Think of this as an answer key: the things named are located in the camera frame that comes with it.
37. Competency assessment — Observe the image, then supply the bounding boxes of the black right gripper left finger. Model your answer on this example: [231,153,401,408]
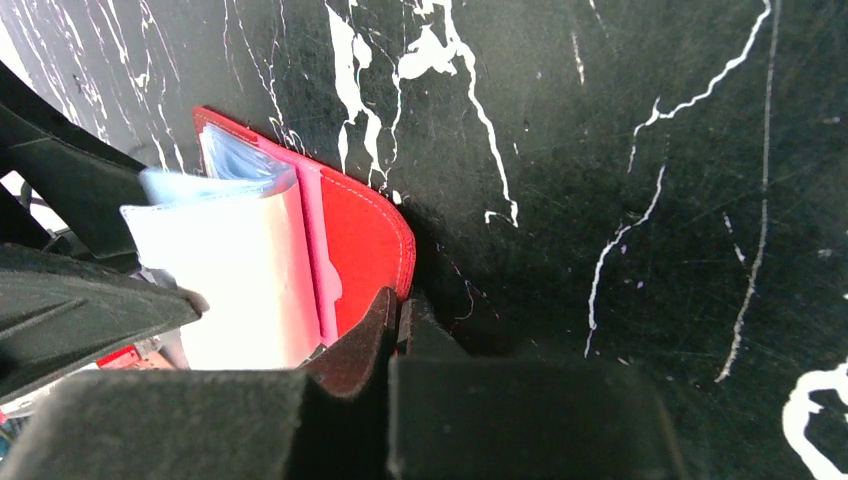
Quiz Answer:
[1,288,398,479]

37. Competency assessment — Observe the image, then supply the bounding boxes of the red leather card holder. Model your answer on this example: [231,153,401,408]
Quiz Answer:
[120,107,416,371]

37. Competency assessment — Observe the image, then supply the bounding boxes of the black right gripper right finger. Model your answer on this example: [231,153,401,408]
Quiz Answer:
[387,297,686,479]

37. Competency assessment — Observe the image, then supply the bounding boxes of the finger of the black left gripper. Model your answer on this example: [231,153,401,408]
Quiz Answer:
[1,65,148,258]
[1,244,206,403]

